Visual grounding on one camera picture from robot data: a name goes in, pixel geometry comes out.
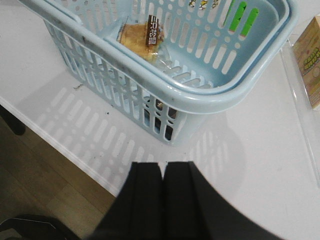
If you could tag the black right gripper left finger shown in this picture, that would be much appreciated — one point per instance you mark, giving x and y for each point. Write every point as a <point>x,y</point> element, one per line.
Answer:
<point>136,213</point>

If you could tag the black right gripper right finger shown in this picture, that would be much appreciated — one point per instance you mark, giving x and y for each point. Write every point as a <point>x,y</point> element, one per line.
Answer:
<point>194,210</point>

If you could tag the packaged bread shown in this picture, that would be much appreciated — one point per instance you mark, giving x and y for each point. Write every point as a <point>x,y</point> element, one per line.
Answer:
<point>146,39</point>

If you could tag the light blue plastic basket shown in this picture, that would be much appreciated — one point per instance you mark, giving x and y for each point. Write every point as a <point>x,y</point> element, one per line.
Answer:
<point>212,69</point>

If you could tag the beige tissue pack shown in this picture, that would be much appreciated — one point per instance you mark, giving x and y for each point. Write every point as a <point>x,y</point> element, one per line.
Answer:
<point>307,54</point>

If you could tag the clear acrylic right shelf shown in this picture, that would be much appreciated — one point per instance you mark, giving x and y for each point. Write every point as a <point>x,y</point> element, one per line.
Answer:
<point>309,119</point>

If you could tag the green white package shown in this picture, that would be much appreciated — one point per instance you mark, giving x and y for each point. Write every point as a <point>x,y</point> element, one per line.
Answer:
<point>238,18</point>

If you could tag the popcorn printed cup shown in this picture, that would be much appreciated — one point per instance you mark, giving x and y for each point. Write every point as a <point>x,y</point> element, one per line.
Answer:
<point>203,4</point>

